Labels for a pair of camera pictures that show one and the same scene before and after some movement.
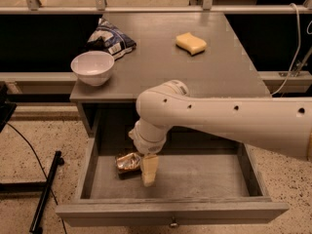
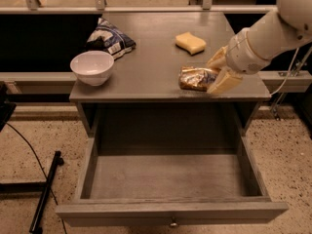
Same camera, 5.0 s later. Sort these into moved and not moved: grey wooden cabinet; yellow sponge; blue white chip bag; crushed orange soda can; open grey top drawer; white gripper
Moved: crushed orange soda can; white gripper
Not moved: grey wooden cabinet; open grey top drawer; blue white chip bag; yellow sponge
